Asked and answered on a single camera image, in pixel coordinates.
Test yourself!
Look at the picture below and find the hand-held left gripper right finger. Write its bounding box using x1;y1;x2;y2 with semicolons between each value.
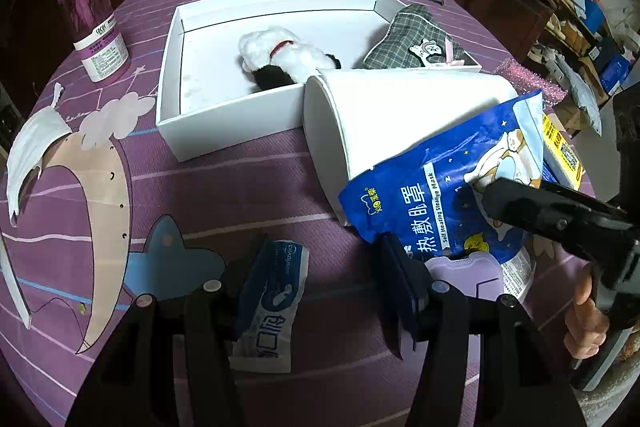
377;232;586;427

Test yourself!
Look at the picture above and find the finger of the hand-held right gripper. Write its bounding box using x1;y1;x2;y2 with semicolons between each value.
479;179;637;259

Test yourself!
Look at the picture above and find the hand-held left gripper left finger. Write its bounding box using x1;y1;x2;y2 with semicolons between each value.
65;234;268;427

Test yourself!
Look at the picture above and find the yellow label clear packet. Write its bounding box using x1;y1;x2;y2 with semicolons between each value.
541;112;587;190

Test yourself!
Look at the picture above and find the white and blue bandage packet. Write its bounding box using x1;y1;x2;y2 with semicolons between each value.
230;239;311;374

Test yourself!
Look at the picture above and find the blue eye mask packet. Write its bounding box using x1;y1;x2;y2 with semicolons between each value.
339;89;547;266

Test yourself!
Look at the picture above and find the pink glitter sponge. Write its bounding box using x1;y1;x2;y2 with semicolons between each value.
492;57;569;108

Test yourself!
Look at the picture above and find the white cardboard box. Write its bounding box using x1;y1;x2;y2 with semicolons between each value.
156;0;483;164

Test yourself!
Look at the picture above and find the person's right hand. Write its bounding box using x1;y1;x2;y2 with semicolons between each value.
564;277;608;361

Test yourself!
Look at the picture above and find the light purple small packet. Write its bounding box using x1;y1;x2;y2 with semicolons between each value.
425;251;504;308

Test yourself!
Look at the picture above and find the grey plastic bag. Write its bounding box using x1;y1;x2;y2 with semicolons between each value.
549;56;602;138

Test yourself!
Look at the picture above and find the white box lid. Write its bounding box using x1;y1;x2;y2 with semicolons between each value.
302;69;522;228

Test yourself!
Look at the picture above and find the grey plaid fabric pouch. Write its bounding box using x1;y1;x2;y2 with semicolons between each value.
362;4;477;70

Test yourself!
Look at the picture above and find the white face mask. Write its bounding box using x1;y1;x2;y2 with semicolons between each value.
6;83;72;228

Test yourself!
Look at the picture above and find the white and black plush toy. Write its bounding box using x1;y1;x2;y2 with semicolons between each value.
237;27;344;90

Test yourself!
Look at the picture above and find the purple cylindrical canister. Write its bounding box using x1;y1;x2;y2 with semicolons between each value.
57;0;132;84

